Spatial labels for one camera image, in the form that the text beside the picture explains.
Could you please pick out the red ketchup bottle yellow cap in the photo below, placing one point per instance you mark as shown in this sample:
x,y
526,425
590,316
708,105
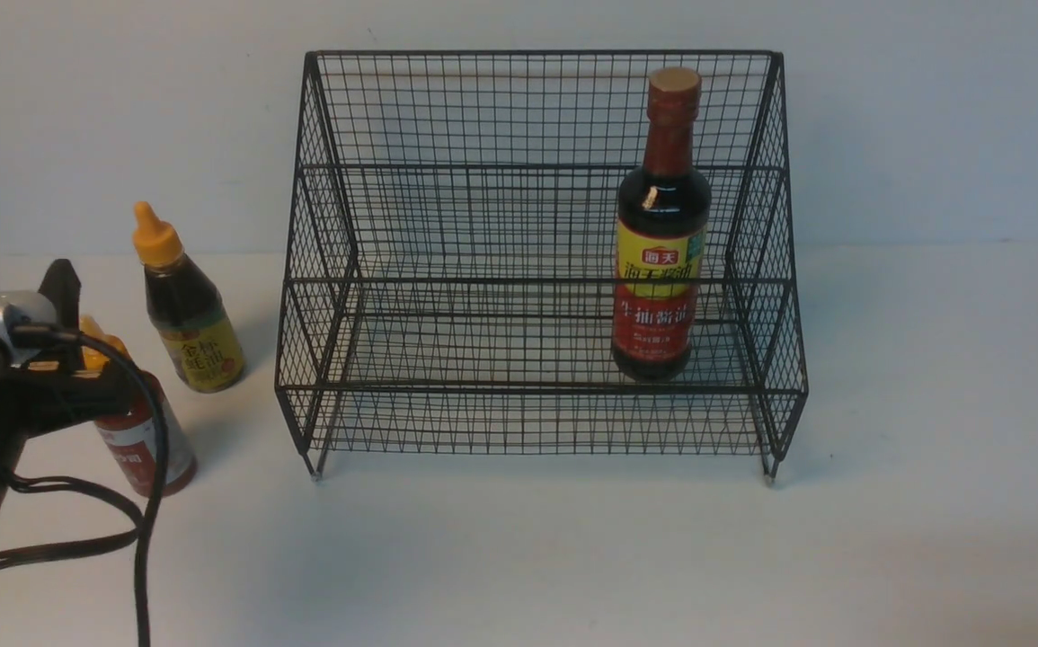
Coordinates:
x,y
131,439

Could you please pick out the dark oyster sauce bottle yellow label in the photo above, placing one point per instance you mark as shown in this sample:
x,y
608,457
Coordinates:
x,y
185,307

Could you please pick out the tall soy sauce bottle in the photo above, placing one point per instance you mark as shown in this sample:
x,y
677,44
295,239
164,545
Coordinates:
x,y
662,216

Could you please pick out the black wire mesh rack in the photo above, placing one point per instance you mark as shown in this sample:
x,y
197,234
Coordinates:
x,y
449,282

